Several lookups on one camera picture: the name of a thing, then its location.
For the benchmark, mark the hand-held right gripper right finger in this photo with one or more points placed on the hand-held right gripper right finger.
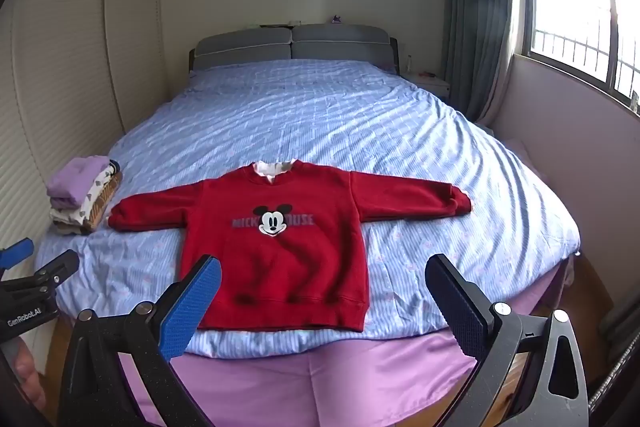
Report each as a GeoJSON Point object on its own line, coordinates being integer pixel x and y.
{"type": "Point", "coordinates": [457, 302]}

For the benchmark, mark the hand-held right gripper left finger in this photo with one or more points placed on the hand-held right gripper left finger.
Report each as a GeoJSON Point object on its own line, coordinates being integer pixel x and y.
{"type": "Point", "coordinates": [192, 307]}

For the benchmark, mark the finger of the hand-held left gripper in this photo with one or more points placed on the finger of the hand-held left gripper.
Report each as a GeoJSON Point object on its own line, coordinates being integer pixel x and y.
{"type": "Point", "coordinates": [17, 252]}
{"type": "Point", "coordinates": [55, 268]}

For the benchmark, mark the red cartoon print sweater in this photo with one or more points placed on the red cartoon print sweater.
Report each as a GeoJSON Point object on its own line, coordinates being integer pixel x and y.
{"type": "Point", "coordinates": [280, 267]}

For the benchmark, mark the person's left hand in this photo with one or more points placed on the person's left hand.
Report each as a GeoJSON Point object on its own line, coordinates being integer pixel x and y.
{"type": "Point", "coordinates": [25, 372]}

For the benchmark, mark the folded beige garment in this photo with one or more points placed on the folded beige garment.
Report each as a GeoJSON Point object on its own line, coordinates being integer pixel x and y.
{"type": "Point", "coordinates": [67, 227]}

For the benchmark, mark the folded brown checked garment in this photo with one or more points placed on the folded brown checked garment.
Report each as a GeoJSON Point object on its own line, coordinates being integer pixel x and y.
{"type": "Point", "coordinates": [103, 210]}

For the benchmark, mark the folded white printed garment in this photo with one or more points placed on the folded white printed garment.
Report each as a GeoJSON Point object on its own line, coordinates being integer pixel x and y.
{"type": "Point", "coordinates": [97, 196]}

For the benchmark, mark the folded purple garment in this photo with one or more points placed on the folded purple garment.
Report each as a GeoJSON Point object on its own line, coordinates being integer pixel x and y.
{"type": "Point", "coordinates": [77, 179]}

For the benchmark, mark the cream louvered wardrobe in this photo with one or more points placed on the cream louvered wardrobe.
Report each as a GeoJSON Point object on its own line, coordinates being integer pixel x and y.
{"type": "Point", "coordinates": [60, 82]}

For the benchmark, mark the blue striped floral bedsheet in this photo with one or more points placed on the blue striped floral bedsheet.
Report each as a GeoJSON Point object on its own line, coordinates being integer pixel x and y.
{"type": "Point", "coordinates": [350, 132]}

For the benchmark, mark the white nightstand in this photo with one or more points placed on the white nightstand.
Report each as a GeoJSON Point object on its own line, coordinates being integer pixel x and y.
{"type": "Point", "coordinates": [430, 86]}

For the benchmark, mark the grey headboard cushion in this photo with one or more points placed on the grey headboard cushion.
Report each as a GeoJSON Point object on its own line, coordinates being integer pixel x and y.
{"type": "Point", "coordinates": [340, 42]}
{"type": "Point", "coordinates": [242, 47]}

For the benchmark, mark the dark flat item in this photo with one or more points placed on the dark flat item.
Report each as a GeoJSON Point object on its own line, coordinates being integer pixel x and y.
{"type": "Point", "coordinates": [272, 26]}

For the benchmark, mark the teal curtain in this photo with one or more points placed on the teal curtain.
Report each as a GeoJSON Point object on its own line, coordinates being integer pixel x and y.
{"type": "Point", "coordinates": [475, 7]}

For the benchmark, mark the small purple toy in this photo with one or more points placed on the small purple toy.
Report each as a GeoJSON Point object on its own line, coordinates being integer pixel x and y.
{"type": "Point", "coordinates": [337, 19]}

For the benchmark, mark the wooden bed frame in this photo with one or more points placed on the wooden bed frame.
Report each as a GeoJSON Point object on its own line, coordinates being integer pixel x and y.
{"type": "Point", "coordinates": [56, 347]}

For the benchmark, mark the dark headboard frame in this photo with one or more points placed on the dark headboard frame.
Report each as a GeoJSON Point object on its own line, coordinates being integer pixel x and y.
{"type": "Point", "coordinates": [395, 54]}

